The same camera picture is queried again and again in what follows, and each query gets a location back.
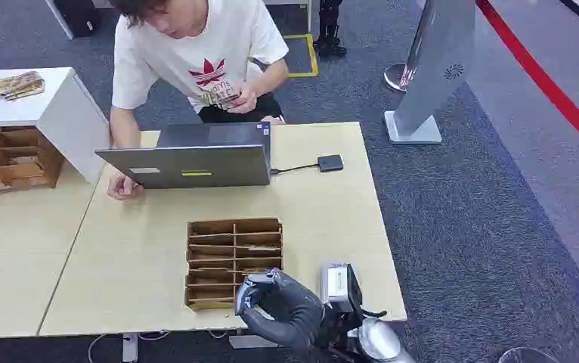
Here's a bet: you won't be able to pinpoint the white power strip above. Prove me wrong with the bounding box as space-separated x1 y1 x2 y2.
122 333 139 363

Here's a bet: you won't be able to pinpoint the white cabinet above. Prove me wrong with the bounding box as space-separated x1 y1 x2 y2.
0 67 112 185

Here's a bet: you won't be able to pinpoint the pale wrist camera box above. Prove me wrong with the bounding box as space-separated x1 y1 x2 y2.
319 262 364 317

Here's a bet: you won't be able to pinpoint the chrome stanchion base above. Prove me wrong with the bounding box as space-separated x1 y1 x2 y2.
383 62 410 93

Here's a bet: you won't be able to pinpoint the black adapter box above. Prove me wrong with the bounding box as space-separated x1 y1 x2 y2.
317 154 345 173

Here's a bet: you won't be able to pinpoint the person's left hand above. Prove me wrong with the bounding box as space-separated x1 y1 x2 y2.
227 82 259 115

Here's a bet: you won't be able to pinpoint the person's right hand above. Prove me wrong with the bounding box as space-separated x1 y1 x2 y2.
107 172 145 201

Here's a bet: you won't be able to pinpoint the white floor cable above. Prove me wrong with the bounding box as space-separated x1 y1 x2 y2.
87 333 111 363

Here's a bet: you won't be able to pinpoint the person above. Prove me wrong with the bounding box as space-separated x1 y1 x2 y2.
107 0 290 201

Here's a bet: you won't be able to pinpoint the clear glass bowl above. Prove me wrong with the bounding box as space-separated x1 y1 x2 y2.
498 346 561 363

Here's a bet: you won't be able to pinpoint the grey laptop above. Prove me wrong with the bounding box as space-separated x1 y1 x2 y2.
94 121 273 191

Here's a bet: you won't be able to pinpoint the black case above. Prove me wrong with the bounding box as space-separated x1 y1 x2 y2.
53 0 103 39

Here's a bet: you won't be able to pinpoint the black robot legs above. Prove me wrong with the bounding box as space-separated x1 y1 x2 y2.
313 0 348 57

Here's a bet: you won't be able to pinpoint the metal desk foot plate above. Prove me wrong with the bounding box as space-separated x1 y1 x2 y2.
228 334 280 350

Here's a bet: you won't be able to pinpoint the silver kiosk stand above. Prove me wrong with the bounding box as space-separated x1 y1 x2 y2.
383 0 477 146

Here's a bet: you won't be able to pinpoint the wooden card box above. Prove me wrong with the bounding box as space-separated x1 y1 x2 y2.
0 126 65 195
184 217 284 312

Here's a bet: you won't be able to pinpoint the black adapter cable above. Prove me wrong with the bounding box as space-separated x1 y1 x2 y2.
271 163 320 176

